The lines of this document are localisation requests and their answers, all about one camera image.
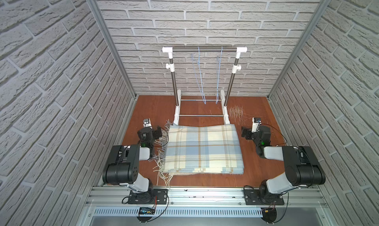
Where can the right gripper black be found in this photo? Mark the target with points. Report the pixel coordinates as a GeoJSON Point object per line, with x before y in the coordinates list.
{"type": "Point", "coordinates": [246, 132]}

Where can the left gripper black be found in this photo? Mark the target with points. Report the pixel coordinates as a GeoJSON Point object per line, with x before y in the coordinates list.
{"type": "Point", "coordinates": [158, 132]}

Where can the plaid blue cream scarf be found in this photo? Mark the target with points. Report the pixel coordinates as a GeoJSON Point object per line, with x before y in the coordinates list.
{"type": "Point", "coordinates": [189, 150]}

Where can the blue wire hanger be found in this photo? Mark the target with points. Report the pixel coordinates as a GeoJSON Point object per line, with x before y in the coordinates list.
{"type": "Point", "coordinates": [218, 69]}
{"type": "Point", "coordinates": [198, 74]}

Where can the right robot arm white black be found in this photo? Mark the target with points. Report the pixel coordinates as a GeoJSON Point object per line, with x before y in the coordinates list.
{"type": "Point", "coordinates": [302, 168]}

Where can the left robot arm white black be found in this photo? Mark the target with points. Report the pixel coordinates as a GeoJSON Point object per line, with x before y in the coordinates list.
{"type": "Point", "coordinates": [122, 167]}

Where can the loose scarf fringe threads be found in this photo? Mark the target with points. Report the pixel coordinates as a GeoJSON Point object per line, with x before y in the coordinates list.
{"type": "Point", "coordinates": [238, 116]}

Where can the right round black connector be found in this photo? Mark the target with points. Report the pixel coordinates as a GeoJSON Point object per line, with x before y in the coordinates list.
{"type": "Point", "coordinates": [269, 215]}

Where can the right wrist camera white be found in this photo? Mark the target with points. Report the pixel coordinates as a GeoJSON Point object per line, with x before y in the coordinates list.
{"type": "Point", "coordinates": [256, 122]}

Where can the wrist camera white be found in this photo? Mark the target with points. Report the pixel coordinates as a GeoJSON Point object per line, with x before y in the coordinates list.
{"type": "Point", "coordinates": [256, 122]}
{"type": "Point", "coordinates": [147, 123]}

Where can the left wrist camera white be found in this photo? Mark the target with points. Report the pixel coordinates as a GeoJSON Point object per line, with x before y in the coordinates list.
{"type": "Point", "coordinates": [147, 123]}

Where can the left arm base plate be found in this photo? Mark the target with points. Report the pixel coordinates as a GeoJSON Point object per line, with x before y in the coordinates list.
{"type": "Point", "coordinates": [146, 197]}

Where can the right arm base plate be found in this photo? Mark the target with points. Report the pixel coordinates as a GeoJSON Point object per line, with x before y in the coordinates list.
{"type": "Point", "coordinates": [254, 196]}

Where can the left controller board with wires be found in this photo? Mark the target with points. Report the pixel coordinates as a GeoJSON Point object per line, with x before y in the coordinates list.
{"type": "Point", "coordinates": [146, 214]}

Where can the aluminium front rail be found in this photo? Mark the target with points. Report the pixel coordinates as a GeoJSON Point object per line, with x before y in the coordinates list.
{"type": "Point", "coordinates": [202, 202]}

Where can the left corner aluminium post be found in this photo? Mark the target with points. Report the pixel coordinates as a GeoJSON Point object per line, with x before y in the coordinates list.
{"type": "Point", "coordinates": [110, 43]}

